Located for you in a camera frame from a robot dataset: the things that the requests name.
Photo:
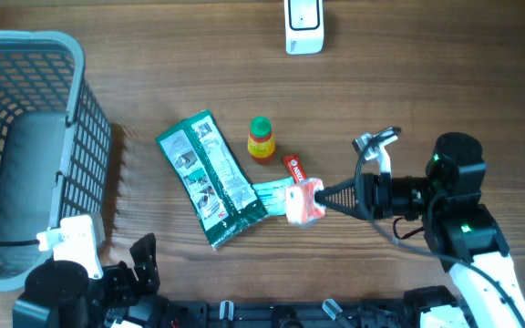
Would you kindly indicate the grey plastic shopping basket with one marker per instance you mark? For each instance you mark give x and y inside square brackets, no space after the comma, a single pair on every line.
[55,143]

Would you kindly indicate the white barcode scanner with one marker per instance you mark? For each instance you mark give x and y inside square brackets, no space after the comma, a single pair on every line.
[304,26]

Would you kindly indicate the teal wet wipes pack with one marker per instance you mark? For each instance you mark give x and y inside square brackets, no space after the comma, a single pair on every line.
[272,195]

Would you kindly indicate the red tissue packet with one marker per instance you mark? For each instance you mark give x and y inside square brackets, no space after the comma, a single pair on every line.
[300,206]

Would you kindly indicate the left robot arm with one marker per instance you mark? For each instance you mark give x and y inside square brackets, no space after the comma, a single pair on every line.
[60,294]

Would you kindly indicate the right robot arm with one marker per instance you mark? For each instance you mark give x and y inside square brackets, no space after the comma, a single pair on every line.
[439,216]

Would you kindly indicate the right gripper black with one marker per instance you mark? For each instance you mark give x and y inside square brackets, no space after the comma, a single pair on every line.
[375,196]

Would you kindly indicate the green 3M gloves package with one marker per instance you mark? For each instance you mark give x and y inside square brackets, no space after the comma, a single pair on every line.
[220,193]

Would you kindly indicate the sriracha bottle green cap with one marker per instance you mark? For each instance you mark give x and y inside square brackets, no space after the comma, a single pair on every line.
[261,144]

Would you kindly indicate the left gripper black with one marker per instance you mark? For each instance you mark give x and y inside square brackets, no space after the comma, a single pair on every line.
[128,292]

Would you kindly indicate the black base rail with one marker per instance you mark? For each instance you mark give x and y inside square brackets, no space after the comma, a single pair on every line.
[432,306]

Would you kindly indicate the red Nescafe stick sachet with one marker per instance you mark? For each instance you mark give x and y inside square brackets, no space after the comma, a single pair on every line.
[292,163]

